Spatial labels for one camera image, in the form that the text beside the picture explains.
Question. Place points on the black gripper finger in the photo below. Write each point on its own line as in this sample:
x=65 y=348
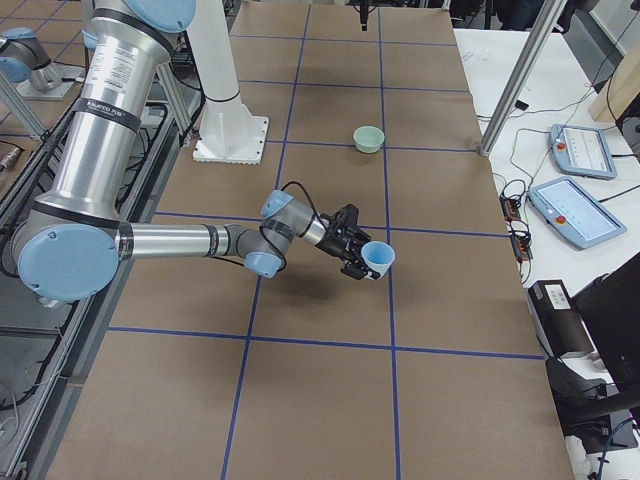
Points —
x=363 y=17

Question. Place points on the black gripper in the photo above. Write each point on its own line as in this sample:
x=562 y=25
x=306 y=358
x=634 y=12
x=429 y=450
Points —
x=332 y=245

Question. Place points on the light blue plastic cup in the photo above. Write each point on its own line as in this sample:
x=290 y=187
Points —
x=378 y=257

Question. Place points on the mint green bowl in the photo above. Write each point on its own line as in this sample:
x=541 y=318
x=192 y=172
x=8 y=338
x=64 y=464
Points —
x=368 y=139

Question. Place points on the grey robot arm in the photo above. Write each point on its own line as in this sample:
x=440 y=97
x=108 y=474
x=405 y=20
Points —
x=75 y=237

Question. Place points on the brown paper table mat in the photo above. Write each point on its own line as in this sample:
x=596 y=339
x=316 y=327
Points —
x=432 y=372

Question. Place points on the orange black usb hub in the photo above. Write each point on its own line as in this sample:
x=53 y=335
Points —
x=518 y=229

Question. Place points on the near teach pendant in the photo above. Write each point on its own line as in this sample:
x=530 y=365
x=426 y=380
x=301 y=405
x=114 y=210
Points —
x=574 y=213

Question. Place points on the teach pendant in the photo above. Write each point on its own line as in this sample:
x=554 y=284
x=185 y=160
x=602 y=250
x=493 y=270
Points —
x=581 y=151
x=574 y=213

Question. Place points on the black box with label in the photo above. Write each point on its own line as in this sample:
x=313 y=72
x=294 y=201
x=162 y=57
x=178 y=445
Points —
x=558 y=325

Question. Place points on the far teach pendant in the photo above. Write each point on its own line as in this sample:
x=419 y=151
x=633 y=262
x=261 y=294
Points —
x=581 y=151

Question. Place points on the black monitor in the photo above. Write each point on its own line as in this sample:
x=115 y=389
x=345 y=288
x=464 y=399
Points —
x=609 y=308

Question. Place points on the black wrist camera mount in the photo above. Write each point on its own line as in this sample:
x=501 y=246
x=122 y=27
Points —
x=345 y=221

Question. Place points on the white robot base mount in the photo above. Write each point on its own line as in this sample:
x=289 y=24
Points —
x=228 y=132

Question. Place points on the aluminium frame post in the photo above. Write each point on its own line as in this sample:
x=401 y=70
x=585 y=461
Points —
x=535 y=42

